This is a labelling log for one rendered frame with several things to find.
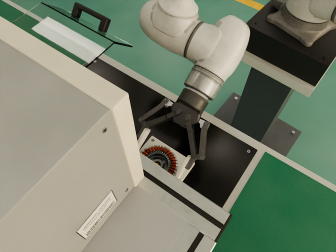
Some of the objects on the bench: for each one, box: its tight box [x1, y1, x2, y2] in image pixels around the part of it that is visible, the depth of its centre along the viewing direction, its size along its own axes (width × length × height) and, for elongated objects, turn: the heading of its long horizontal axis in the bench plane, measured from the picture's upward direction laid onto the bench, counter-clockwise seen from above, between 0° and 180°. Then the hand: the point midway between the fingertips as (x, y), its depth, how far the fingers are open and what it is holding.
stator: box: [140, 145, 178, 177], centre depth 78 cm, size 11×11×4 cm
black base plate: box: [87, 58, 258, 208], centre depth 85 cm, size 47×64×2 cm
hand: (157, 161), depth 76 cm, fingers open, 13 cm apart
